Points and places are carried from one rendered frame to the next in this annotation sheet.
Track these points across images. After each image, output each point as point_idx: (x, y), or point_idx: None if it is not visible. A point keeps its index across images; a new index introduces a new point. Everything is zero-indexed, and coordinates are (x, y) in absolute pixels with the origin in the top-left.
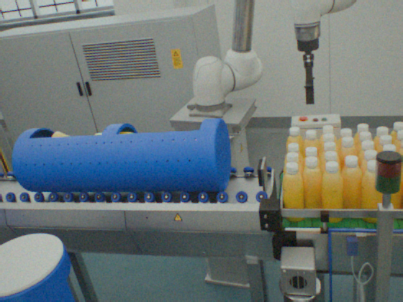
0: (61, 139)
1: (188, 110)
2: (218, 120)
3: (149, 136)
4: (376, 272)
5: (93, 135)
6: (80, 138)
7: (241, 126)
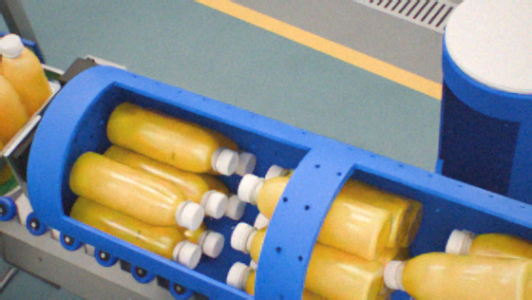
0: (483, 199)
1: None
2: (57, 94)
3: (229, 113)
4: (28, 27)
5: (379, 170)
6: (420, 179)
7: None
